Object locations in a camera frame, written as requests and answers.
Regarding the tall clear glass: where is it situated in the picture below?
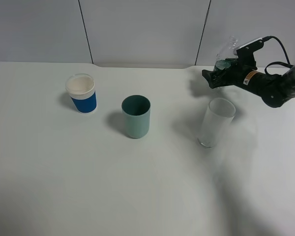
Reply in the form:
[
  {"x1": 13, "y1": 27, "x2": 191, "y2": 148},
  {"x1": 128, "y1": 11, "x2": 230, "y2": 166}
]
[{"x1": 197, "y1": 97, "x2": 236, "y2": 148}]

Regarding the blue and white paper cup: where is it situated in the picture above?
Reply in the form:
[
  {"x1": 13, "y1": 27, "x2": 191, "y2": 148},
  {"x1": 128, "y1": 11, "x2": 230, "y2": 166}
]
[{"x1": 65, "y1": 74, "x2": 97, "y2": 114}]

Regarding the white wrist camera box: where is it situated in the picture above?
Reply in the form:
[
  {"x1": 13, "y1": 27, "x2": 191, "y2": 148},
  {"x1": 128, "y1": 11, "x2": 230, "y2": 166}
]
[{"x1": 233, "y1": 37, "x2": 264, "y2": 57}]

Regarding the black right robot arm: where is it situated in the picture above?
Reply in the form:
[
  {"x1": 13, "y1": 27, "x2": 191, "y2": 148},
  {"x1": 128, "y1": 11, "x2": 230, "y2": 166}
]
[{"x1": 202, "y1": 49, "x2": 295, "y2": 108}]

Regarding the black cable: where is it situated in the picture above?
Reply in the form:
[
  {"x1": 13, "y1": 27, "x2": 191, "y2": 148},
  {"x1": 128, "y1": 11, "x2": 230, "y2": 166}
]
[{"x1": 263, "y1": 35, "x2": 295, "y2": 76}]

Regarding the clear green plastic bottle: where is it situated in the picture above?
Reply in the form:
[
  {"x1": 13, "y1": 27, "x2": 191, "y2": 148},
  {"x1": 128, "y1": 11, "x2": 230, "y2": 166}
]
[{"x1": 214, "y1": 36, "x2": 239, "y2": 75}]

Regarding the teal green plastic cup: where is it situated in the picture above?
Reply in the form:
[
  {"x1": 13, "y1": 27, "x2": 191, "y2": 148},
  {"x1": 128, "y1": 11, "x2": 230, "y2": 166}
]
[{"x1": 121, "y1": 95, "x2": 151, "y2": 139}]

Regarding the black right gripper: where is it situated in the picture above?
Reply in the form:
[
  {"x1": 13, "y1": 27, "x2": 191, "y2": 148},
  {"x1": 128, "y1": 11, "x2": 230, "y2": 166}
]
[{"x1": 202, "y1": 53, "x2": 258, "y2": 89}]

